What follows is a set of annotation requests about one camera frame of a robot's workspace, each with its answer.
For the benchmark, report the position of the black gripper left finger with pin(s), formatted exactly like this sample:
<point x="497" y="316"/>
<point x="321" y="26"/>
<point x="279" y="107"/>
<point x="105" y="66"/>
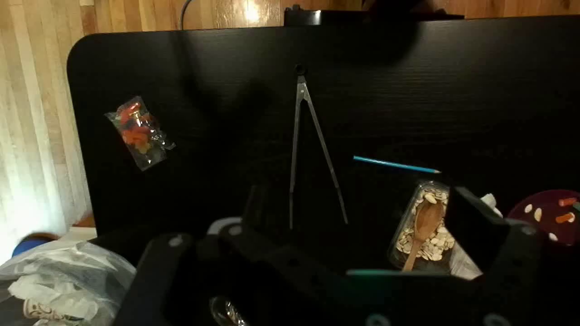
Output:
<point x="259" y="214"/>

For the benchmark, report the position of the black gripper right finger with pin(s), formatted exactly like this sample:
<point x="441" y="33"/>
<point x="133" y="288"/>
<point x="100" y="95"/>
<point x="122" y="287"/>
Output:
<point x="482" y="236"/>

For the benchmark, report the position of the metal kitchen tongs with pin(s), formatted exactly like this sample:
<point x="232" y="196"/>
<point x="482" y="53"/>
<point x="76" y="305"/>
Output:
<point x="294" y="145"/>

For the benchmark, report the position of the clear plastic box with oats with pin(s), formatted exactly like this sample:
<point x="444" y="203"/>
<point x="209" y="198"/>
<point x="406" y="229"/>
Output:
<point x="439" y="243"/>

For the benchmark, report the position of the wooden spoon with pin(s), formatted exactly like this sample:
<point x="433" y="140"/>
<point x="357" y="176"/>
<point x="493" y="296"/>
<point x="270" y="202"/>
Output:
<point x="426" y="220"/>

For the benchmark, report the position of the dark red bowl with candies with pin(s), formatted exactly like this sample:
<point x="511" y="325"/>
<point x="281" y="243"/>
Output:
<point x="546" y="209"/>

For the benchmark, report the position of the blue drinking straw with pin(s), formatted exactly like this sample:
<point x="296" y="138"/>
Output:
<point x="392" y="164"/>

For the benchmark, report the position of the white plastic bin liner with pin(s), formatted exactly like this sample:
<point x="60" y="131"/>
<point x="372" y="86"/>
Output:
<point x="66" y="272"/>

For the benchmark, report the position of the black table edge clamp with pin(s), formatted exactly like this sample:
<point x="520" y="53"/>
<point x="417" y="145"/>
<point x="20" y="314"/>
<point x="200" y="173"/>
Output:
<point x="303" y="17"/>

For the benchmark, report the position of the blue object on floor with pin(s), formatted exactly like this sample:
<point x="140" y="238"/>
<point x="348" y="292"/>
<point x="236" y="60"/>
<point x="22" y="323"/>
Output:
<point x="27" y="245"/>

